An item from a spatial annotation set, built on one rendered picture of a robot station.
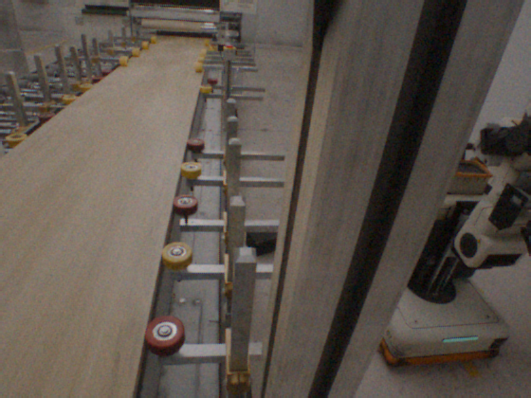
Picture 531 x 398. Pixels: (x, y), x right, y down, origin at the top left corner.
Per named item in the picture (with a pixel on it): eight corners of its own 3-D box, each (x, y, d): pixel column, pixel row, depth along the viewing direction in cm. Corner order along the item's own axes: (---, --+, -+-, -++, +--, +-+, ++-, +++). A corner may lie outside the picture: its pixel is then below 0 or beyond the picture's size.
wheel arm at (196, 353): (342, 346, 82) (346, 335, 79) (346, 358, 79) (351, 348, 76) (161, 354, 75) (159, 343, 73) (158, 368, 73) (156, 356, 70)
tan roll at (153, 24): (237, 33, 476) (237, 25, 470) (237, 34, 466) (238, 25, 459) (136, 27, 456) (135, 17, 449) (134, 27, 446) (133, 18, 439)
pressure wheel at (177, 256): (173, 295, 90) (169, 263, 84) (160, 277, 95) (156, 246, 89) (198, 283, 95) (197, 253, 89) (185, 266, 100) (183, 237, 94)
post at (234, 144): (234, 261, 124) (241, 136, 98) (234, 267, 121) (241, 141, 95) (225, 261, 123) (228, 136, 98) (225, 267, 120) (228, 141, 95)
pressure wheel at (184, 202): (178, 237, 111) (176, 208, 105) (172, 223, 117) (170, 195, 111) (201, 231, 115) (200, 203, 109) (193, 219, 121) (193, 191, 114)
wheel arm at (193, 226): (302, 228, 124) (304, 219, 122) (304, 234, 121) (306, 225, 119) (181, 227, 118) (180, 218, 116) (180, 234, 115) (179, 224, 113)
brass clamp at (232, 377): (247, 340, 81) (249, 327, 78) (252, 393, 70) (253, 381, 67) (222, 340, 80) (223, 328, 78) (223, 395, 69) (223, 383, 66)
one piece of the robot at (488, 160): (470, 150, 115) (486, 121, 108) (483, 151, 116) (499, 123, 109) (486, 167, 108) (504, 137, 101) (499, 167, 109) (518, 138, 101)
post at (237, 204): (237, 324, 105) (245, 194, 79) (237, 334, 102) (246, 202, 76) (226, 324, 104) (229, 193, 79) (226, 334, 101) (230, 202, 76)
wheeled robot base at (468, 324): (345, 273, 213) (355, 243, 200) (433, 271, 222) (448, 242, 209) (385, 371, 157) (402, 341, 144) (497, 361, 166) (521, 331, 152)
